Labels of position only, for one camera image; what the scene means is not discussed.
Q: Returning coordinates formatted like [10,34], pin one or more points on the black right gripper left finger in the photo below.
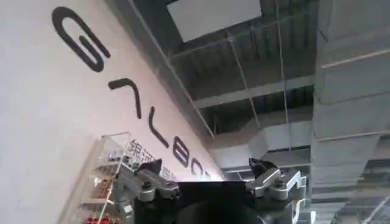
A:
[146,182]

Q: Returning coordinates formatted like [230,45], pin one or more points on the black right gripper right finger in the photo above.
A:
[275,182]

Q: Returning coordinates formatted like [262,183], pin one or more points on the clear shelf with goods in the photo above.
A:
[102,182]

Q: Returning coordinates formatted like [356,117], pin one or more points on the white ceiling light panel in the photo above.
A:
[213,16]

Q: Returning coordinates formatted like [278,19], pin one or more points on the grey ventilation duct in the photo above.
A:
[344,121]

